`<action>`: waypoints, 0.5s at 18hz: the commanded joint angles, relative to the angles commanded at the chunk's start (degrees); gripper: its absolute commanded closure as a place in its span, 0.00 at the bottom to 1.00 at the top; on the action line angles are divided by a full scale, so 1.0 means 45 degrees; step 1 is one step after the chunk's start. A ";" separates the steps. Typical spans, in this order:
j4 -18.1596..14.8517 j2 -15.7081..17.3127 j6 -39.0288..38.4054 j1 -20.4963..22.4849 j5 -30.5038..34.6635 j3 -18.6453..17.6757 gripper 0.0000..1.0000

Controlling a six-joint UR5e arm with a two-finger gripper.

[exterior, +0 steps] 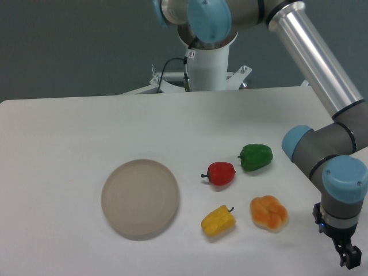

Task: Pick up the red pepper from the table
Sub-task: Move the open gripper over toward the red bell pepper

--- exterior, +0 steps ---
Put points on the yellow bell pepper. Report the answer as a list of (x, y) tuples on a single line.
[(218, 221)]

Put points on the beige round plate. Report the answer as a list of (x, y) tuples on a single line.
[(140, 198)]

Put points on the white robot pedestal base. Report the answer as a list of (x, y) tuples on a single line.
[(200, 70)]

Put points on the red bell pepper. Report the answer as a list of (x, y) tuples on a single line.
[(220, 173)]

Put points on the green bell pepper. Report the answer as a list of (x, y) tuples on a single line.
[(255, 156)]

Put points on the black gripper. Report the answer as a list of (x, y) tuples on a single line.
[(339, 222)]

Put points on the braided bread roll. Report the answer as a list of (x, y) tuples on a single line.
[(267, 212)]

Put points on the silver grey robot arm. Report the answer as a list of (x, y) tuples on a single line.
[(325, 155)]

